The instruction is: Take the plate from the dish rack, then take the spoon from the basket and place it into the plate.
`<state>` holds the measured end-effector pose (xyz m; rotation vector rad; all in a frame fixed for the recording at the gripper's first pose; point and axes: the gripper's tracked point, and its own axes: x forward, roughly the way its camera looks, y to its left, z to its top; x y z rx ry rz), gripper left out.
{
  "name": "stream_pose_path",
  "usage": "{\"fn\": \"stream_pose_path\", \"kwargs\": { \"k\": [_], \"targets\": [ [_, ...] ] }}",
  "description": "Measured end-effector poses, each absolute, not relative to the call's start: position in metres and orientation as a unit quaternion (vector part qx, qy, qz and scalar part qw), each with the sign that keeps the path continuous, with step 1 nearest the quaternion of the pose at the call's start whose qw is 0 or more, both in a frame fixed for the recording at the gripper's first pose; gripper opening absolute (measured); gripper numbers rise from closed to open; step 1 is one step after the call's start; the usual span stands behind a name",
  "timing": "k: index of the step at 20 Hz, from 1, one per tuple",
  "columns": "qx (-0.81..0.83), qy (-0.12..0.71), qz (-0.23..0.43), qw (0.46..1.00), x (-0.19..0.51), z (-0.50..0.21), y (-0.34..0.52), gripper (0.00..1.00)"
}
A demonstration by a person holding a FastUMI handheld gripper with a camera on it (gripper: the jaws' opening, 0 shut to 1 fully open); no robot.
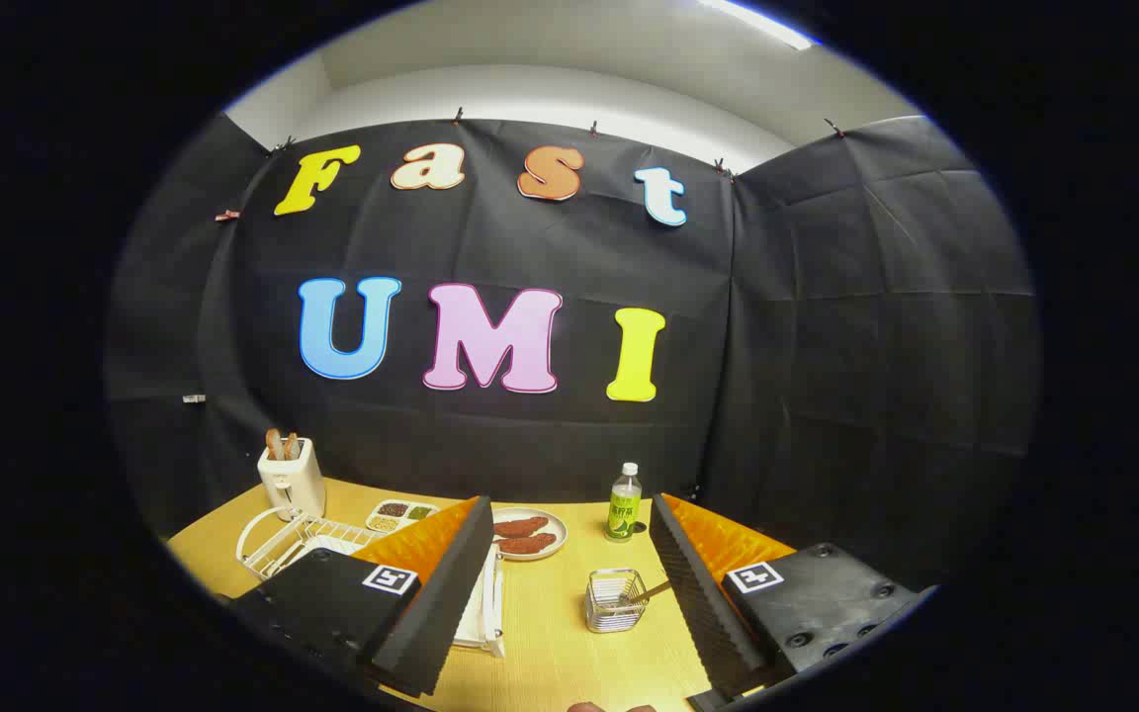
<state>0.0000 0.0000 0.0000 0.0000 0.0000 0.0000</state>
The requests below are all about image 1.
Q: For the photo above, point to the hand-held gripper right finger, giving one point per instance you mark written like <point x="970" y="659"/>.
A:
<point x="698" y="593"/>

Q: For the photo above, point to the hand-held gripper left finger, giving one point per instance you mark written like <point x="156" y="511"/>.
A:
<point x="451" y="593"/>

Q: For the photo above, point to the white plate with sausages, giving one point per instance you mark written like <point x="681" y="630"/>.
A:
<point x="558" y="529"/>

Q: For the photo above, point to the brown sausage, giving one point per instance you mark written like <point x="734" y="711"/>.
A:
<point x="528" y="544"/>
<point x="522" y="525"/>

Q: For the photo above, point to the compartment tray with grains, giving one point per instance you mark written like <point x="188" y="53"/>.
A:
<point x="394" y="516"/>

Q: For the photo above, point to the green label drink bottle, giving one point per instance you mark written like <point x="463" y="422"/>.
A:
<point x="623" y="514"/>

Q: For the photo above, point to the white toaster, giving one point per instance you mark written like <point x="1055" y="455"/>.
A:
<point x="293" y="485"/>

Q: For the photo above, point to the toasted bread slice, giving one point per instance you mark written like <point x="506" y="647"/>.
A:
<point x="274" y="445"/>
<point x="292" y="447"/>

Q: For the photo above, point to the black backdrop cloth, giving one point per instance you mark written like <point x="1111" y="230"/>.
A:
<point x="827" y="346"/>

